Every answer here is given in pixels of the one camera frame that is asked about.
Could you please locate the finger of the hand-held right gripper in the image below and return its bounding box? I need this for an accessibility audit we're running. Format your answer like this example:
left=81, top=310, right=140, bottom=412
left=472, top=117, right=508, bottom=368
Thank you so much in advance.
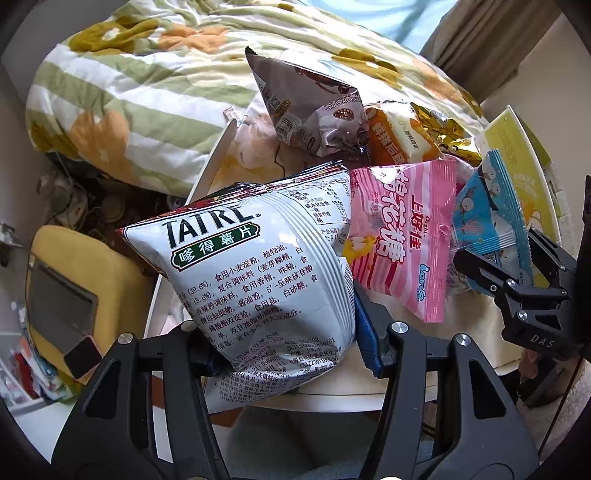
left=526, top=227, right=581, bottom=290
left=452, top=248, right=522, bottom=297

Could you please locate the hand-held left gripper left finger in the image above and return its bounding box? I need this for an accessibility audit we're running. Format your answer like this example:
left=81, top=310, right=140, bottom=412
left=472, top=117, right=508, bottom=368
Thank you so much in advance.
left=53, top=320, right=232, bottom=480

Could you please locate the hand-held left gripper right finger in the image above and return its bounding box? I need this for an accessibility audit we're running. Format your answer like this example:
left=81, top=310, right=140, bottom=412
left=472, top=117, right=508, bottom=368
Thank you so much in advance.
left=353, top=282, right=541, bottom=480

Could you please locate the blue cartoon snack packet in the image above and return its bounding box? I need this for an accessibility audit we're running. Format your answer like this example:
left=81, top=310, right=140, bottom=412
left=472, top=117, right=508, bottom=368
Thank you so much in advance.
left=445, top=150, right=536, bottom=294

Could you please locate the pink striped marshmallow packet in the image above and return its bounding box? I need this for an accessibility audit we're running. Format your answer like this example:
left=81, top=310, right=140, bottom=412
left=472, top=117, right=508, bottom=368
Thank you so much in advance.
left=348, top=159, right=459, bottom=324

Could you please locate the white potato chips bag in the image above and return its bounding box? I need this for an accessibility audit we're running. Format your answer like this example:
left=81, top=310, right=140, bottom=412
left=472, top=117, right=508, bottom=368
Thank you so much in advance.
left=115, top=161, right=358, bottom=414

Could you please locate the person's right hand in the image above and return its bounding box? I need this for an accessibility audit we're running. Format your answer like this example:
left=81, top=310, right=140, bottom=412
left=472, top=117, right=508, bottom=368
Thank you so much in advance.
left=517, top=347, right=539, bottom=397

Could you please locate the white round side table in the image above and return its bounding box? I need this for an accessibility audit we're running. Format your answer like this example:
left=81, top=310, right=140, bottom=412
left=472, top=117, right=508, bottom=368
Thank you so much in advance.
left=143, top=272, right=518, bottom=414

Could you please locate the yellow chair with tablet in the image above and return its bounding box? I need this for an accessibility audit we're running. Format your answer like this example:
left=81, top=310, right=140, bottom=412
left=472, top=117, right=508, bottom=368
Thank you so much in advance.
left=24, top=225, right=155, bottom=386

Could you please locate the gold yellow snack packet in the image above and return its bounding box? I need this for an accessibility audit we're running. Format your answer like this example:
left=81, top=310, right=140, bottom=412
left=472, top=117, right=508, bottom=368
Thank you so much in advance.
left=411, top=102, right=483, bottom=168

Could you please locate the pile of colourful packets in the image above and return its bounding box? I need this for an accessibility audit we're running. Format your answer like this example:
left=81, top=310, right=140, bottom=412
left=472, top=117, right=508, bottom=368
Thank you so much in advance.
left=0, top=332, right=81, bottom=407

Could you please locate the orange and cream snack packet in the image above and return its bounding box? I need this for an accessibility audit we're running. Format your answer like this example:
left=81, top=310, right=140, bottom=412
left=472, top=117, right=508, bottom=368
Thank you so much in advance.
left=365, top=104, right=444, bottom=167

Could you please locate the floral gift box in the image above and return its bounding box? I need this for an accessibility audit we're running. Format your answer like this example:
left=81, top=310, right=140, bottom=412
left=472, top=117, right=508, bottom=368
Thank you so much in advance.
left=185, top=115, right=296, bottom=208

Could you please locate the beige curtain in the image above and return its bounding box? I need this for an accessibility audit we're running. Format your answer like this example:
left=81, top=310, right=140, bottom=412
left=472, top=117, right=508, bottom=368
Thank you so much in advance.
left=428, top=0, right=574, bottom=89

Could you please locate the brown chocolate snack packet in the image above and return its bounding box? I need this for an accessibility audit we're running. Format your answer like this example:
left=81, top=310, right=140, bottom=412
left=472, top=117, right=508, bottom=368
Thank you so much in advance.
left=245, top=48, right=370, bottom=160

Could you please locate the floral striped quilt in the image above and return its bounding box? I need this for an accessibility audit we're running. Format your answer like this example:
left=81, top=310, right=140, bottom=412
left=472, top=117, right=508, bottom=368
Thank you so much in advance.
left=25, top=0, right=483, bottom=188

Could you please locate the light blue cloth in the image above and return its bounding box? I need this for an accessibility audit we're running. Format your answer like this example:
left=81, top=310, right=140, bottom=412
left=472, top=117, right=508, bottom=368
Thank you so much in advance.
left=300, top=0, right=458, bottom=52

